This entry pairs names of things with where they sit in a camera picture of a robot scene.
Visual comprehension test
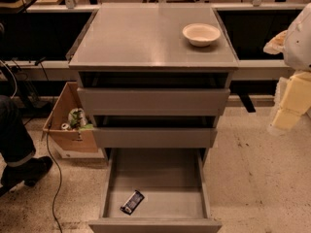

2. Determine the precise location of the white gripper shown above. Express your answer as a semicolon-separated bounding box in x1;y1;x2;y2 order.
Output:
263;30;311;130

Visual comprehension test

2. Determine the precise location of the grey drawer cabinet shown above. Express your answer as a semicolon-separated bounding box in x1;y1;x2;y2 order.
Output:
68;2;240;163

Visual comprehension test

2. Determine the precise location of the brown cardboard box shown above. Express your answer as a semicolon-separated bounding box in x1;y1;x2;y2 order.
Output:
43;82;98;156

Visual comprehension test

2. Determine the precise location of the white paper bowl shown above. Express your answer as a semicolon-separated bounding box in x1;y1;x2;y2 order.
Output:
183;23;221;48

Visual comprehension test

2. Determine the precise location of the dark blue rxbar wrapper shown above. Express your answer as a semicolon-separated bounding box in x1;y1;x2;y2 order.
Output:
121;190;145;215

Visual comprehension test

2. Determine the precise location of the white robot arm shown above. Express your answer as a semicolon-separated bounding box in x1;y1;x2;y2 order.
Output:
263;4;311;135

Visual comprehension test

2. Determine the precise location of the crumpled trash in box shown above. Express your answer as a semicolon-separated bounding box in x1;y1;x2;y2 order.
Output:
60;108;93;131

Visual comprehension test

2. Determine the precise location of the long grey workbench rail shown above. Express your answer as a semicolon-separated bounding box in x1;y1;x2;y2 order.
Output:
7;60;294;81

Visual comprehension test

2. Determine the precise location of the person's dark trouser leg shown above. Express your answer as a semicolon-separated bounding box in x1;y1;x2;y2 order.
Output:
0;95;36;167

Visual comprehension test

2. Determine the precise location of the grey top drawer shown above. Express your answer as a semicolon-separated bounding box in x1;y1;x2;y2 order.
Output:
78;72;230;117

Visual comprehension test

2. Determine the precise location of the black shoe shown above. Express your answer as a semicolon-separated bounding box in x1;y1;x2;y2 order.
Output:
1;156;52;187

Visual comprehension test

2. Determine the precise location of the black floor cable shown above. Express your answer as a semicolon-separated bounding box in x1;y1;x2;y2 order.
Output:
34;56;64;233

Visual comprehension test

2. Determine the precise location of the grey middle drawer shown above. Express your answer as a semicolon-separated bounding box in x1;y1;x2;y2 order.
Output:
93;116;217;149

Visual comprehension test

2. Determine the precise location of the grey open bottom drawer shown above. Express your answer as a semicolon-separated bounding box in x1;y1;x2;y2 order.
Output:
89;149;222;233

